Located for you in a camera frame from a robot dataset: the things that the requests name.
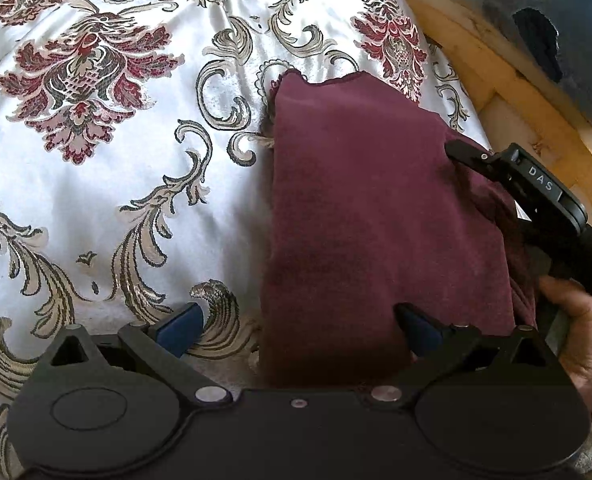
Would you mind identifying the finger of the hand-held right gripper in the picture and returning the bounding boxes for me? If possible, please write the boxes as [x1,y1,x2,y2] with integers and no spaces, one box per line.
[444,140,508,182]

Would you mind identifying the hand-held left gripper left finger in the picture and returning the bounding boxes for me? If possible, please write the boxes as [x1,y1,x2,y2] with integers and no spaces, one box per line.
[49,302,235,407]

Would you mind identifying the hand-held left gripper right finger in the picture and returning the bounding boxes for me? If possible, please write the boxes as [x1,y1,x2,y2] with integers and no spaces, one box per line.
[366,302,558,409]

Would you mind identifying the maroon long-sleeved sweater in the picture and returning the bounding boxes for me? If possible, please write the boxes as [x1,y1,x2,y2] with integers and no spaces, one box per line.
[258,69,538,392]

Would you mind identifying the person's right hand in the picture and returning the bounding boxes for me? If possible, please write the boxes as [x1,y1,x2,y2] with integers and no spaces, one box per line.
[540,276,592,413]

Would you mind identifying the white floral patterned bedspread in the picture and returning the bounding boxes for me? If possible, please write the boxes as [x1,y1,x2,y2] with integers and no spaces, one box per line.
[0,0,592,480]

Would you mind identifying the whitewashed wooden frame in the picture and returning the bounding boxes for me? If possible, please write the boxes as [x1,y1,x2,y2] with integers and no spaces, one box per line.
[388,0,592,217]

